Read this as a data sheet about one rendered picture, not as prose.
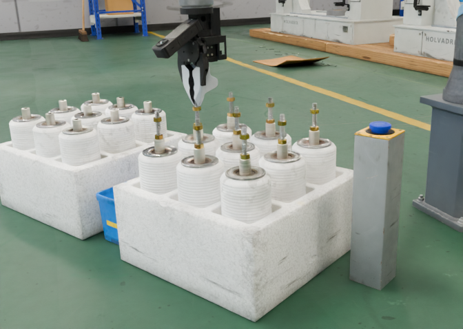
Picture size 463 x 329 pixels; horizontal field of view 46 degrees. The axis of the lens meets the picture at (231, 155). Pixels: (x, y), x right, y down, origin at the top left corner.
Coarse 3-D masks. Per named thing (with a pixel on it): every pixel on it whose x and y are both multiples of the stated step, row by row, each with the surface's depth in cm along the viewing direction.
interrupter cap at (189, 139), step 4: (184, 136) 125; (188, 136) 126; (192, 136) 126; (204, 136) 126; (208, 136) 125; (212, 136) 125; (184, 140) 122; (188, 140) 122; (192, 140) 122; (204, 140) 122; (208, 140) 121; (212, 140) 122
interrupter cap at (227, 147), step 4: (224, 144) 118; (228, 144) 119; (232, 144) 119; (248, 144) 118; (252, 144) 118; (220, 148) 116; (224, 148) 116; (228, 148) 116; (232, 148) 117; (248, 148) 115; (252, 148) 115; (228, 152) 114; (232, 152) 113; (236, 152) 113; (240, 152) 113
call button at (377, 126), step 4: (372, 124) 101; (376, 124) 101; (380, 124) 101; (384, 124) 101; (388, 124) 101; (372, 128) 101; (376, 128) 100; (380, 128) 100; (384, 128) 100; (388, 128) 100; (376, 132) 101; (380, 132) 100; (384, 132) 101
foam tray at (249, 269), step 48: (144, 192) 113; (336, 192) 113; (144, 240) 115; (192, 240) 104; (240, 240) 95; (288, 240) 102; (336, 240) 117; (192, 288) 108; (240, 288) 98; (288, 288) 105
